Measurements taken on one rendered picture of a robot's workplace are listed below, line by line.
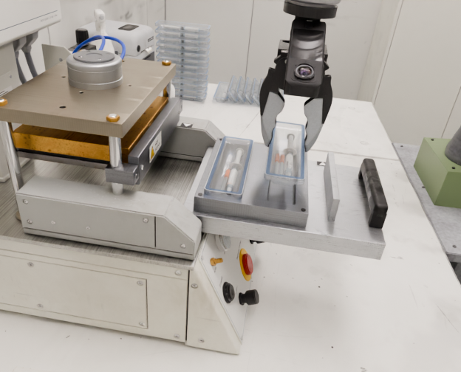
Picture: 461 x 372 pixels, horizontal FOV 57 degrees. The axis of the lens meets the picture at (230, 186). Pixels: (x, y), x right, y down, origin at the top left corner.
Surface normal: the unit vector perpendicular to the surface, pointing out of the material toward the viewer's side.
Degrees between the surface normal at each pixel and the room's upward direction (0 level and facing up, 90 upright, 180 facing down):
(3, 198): 0
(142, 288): 90
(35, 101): 0
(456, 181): 90
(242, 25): 90
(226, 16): 90
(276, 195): 0
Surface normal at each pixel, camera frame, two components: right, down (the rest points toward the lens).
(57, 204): -0.14, 0.52
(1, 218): 0.08, -0.84
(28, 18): 0.99, 0.15
